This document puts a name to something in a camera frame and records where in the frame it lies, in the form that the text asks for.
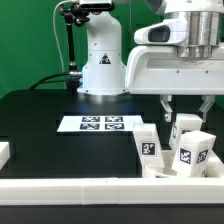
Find white marker sheet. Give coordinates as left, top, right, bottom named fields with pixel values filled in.
left=57, top=115, right=143, bottom=133

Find black cables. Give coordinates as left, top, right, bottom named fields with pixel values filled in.
left=29, top=72, right=83, bottom=90

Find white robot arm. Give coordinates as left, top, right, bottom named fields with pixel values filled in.
left=78, top=0, right=224, bottom=105

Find white U-shaped wall fence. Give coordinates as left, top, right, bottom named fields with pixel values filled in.
left=0, top=141, right=224, bottom=206

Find white cable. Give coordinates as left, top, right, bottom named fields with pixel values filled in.
left=52, top=0, right=75, bottom=73

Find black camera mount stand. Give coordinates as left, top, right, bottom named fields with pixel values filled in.
left=59, top=0, right=115, bottom=91

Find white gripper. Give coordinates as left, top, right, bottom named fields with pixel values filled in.
left=126, top=45, right=224, bottom=122

